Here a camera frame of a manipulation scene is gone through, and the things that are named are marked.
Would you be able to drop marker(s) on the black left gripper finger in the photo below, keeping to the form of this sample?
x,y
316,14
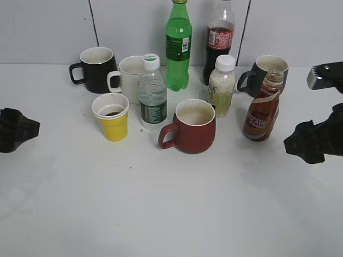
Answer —
x,y
16,129

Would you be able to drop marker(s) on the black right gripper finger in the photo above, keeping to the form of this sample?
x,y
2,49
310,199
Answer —
x,y
311,142

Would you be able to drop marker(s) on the silver-tipped right gripper finger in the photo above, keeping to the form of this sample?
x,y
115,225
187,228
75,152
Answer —
x,y
324,76

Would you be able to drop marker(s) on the brown coffee bottle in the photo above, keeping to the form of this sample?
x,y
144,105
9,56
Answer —
x,y
264,109

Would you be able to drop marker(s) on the yellow paper cup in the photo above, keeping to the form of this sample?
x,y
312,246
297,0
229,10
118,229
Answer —
x,y
111,111

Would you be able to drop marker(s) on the dark grey mug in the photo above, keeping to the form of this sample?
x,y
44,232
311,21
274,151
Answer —
x,y
251,81

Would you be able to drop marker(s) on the black mug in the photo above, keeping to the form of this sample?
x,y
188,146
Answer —
x,y
95,63

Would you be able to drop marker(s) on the white-capped milky drink bottle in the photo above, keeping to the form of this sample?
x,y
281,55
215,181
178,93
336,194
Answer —
x,y
221,85

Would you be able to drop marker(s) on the red mug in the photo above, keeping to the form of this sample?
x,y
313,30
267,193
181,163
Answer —
x,y
193,128

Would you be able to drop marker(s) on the cola bottle red label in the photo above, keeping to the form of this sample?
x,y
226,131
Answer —
x,y
220,32

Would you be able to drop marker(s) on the white mug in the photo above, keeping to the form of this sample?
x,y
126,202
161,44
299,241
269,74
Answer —
x,y
130,70

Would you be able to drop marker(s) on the clear water bottle green label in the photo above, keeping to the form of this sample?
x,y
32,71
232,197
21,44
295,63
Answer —
x,y
152,94

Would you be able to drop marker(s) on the green soda bottle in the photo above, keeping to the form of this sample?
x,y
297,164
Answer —
x,y
178,46

